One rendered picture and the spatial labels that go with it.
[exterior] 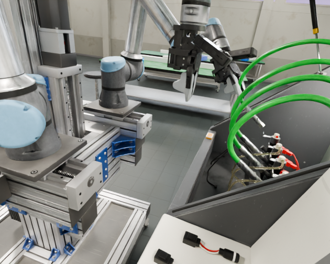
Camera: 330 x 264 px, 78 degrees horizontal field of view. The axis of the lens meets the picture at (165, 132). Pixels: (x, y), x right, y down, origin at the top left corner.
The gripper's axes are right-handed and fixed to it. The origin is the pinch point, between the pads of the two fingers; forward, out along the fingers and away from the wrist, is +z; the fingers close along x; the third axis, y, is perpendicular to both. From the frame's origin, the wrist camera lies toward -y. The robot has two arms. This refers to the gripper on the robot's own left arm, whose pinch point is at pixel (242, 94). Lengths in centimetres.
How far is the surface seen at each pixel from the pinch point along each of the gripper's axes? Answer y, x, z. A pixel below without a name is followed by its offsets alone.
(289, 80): -19.3, 20.1, 9.3
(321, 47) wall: 11, -808, -293
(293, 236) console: -13, 35, 39
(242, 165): -3.6, 24.7, 25.4
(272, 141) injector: -3.8, -0.1, 20.0
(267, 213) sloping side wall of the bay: -7.9, 29.6, 35.9
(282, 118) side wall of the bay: -0.8, -30.9, 8.9
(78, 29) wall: 702, -272, -744
